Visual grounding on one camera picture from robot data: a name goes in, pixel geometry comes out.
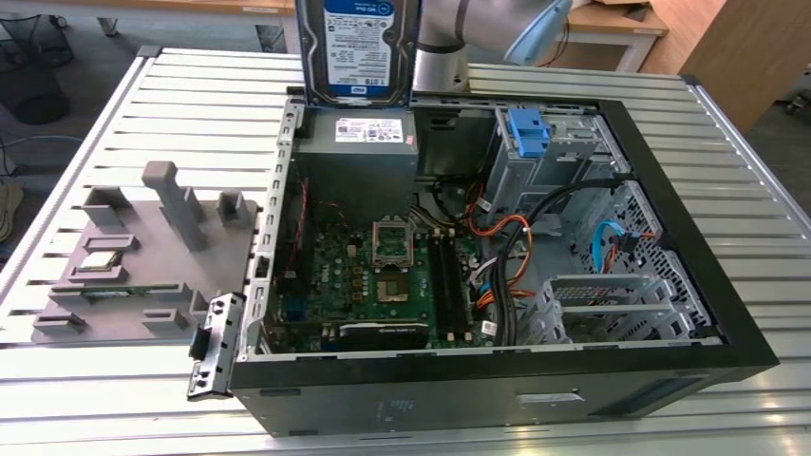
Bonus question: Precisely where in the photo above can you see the wooden desk white legs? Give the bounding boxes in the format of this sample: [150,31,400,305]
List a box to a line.
[554,2,672,73]
[75,0,299,56]

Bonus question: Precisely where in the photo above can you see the green motherboard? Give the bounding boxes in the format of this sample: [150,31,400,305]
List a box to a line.
[271,222,490,352]

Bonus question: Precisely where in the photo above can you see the black mesh bin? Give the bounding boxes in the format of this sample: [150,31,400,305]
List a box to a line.
[0,12,76,125]

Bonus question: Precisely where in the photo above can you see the wooden cabinet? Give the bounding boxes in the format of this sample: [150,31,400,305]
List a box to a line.
[676,0,811,137]

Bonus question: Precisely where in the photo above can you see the black open PC case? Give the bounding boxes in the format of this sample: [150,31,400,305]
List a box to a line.
[224,85,779,437]

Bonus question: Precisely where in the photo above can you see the silver CPU chip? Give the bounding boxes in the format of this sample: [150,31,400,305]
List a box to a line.
[79,251,122,272]

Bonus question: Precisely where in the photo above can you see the black chair caster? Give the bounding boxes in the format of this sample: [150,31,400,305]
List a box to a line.
[775,89,811,115]

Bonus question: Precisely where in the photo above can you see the metal socket cover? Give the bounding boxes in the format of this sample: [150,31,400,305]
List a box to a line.
[371,218,419,273]

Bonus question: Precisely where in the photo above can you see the thin red wire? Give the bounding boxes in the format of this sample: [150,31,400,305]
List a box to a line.
[283,176,314,281]

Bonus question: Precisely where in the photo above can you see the black graphics card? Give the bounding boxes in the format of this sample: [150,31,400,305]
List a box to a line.
[322,320,432,352]

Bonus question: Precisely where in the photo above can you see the green RAM stick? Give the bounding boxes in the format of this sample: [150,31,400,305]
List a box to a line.
[82,287,154,300]

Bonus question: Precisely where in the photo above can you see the metal disk bay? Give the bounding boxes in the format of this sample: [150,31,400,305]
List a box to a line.
[519,273,723,346]

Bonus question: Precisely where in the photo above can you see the metal expansion slot latch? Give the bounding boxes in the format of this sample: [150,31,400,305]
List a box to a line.
[186,290,247,403]

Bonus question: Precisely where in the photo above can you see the orange wire bundle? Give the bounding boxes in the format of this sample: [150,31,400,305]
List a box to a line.
[468,199,540,305]

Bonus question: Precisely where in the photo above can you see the black RAM slot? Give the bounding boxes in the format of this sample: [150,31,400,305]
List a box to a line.
[443,227,468,343]
[428,227,451,343]
[435,227,459,343]
[448,227,475,343]

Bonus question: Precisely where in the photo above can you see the black cable bundle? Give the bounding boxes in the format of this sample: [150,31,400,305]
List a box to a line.
[491,178,620,346]

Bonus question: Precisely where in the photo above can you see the yellow black power wires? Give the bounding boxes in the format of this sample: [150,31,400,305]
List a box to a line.
[408,201,474,234]

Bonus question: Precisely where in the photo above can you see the hard disk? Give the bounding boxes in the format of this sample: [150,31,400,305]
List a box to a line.
[294,0,423,108]

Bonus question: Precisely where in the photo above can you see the grey power supply unit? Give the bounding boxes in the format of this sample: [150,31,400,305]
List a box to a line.
[294,106,423,229]

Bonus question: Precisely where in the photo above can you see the CPU socket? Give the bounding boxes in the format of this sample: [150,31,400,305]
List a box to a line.
[374,276,412,305]

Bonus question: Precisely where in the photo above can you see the blue data wire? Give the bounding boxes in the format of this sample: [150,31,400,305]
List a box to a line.
[592,220,626,275]

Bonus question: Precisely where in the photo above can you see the grey metal drive cage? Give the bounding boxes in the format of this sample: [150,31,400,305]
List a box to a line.
[484,106,635,215]

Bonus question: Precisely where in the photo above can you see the grey parts rack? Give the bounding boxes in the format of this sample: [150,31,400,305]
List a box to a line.
[31,160,266,351]

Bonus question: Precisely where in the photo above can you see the black power connector wire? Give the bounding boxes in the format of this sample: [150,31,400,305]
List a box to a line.
[604,231,664,275]

